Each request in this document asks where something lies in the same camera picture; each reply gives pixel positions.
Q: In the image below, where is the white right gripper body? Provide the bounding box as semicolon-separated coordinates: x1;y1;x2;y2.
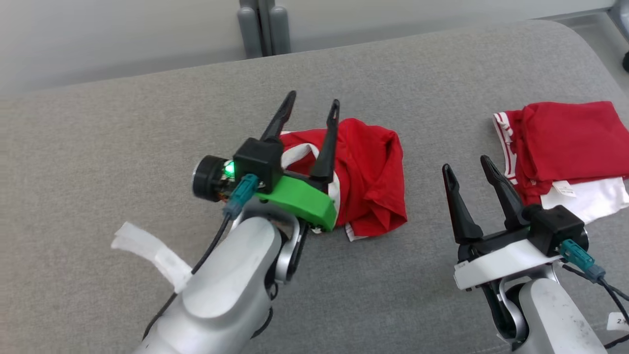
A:
452;226;564;292

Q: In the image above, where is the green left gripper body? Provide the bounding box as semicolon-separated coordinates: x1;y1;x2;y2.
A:
255;170;339;234

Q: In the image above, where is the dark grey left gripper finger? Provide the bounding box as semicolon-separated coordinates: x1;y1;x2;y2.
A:
259;90;297;144
310;99;341;185

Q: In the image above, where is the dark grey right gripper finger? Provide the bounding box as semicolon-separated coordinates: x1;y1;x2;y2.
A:
441;164;485;245
480;155;531;232

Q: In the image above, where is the red and white jersey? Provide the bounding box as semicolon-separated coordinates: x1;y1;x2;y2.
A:
278;117;408;242
493;101;629;226

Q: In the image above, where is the black cylindrical left gripper motor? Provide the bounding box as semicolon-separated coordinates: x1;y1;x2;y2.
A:
192;155;235;203

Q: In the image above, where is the white tape strip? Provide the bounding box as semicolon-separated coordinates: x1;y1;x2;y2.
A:
111;221;193;294

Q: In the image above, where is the black left cable teal connector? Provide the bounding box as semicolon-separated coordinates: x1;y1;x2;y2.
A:
142;173;260;341

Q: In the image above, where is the black cable teal connector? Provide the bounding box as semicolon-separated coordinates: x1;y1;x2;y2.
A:
559;239;629;347
142;173;260;341

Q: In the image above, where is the black right cable teal connector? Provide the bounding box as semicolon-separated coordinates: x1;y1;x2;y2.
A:
559;239;629;347

